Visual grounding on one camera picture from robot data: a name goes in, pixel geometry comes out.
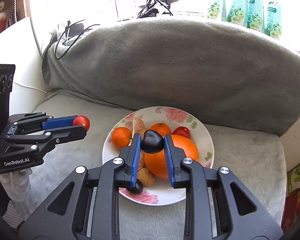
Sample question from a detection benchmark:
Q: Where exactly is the brown longan fruit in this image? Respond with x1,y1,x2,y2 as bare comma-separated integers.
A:
138,167,155,187

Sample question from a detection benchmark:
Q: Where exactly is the white cabinet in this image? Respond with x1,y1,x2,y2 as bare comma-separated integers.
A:
0,17,50,115

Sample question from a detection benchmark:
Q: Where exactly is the small tangerine with stem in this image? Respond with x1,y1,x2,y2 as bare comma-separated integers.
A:
150,122,172,137

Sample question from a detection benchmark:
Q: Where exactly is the black cable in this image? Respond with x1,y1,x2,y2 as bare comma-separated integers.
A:
53,0,175,61

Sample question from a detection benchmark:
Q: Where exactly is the left white gloved hand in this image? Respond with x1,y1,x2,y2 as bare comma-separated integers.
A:
0,168,32,202

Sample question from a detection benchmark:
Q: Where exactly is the large orange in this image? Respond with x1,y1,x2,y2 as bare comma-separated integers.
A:
144,134,199,179

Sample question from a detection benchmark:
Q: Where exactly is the peeled pomelo segment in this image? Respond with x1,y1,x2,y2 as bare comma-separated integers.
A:
132,117,147,169

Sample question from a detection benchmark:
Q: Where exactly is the grey blanket backrest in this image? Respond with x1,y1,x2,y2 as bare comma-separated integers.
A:
42,19,300,135

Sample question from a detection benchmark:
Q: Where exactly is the white cable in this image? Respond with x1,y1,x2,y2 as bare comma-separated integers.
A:
13,81,47,94

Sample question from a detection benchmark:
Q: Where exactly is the floral refill pouch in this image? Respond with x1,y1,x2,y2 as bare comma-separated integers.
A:
264,0,282,39
226,0,247,25
244,0,264,32
207,0,226,21

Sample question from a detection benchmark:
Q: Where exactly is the dark plum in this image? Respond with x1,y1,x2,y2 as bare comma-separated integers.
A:
127,179,143,195
140,129,165,154

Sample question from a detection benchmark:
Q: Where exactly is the floral white plate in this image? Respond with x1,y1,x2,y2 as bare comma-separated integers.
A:
112,107,215,206

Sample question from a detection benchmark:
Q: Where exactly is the red cherry tomato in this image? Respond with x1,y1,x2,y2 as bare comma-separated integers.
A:
72,115,90,131
172,126,191,139

